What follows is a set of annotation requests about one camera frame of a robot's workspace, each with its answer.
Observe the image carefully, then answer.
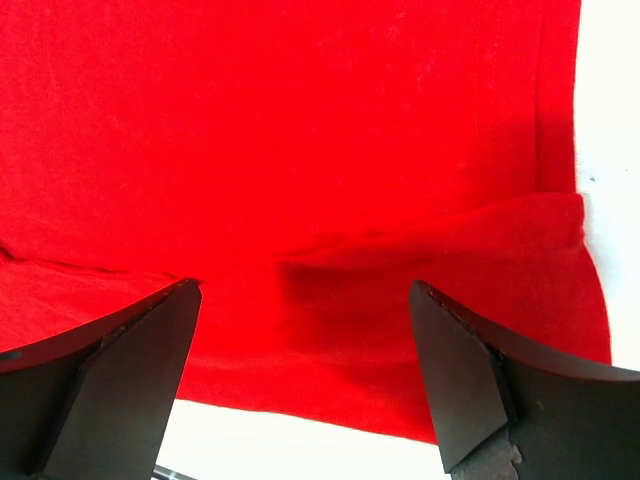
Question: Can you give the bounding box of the red t shirt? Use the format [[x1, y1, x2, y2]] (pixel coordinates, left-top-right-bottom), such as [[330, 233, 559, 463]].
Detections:
[[1, 1, 611, 442]]

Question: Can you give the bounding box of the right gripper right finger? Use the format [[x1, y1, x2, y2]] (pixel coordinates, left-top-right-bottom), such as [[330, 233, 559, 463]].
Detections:
[[409, 281, 639, 479]]

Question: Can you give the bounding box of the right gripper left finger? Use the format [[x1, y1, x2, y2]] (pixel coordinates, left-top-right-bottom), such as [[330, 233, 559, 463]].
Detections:
[[1, 279, 202, 479]]

